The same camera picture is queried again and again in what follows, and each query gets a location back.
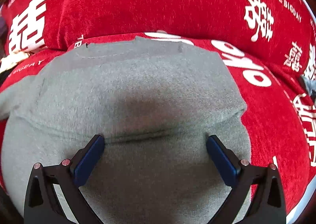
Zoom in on cream cloth beside quilt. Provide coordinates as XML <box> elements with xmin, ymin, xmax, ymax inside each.
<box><xmin>0</xmin><ymin>51</ymin><xmax>31</xmax><ymax>73</ymax></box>

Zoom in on grey knit garment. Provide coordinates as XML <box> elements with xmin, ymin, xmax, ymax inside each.
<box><xmin>1</xmin><ymin>37</ymin><xmax>250</xmax><ymax>223</ymax></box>

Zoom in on red folded quilt white characters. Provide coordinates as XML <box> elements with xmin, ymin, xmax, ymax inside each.
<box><xmin>2</xmin><ymin>0</ymin><xmax>315</xmax><ymax>78</ymax></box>

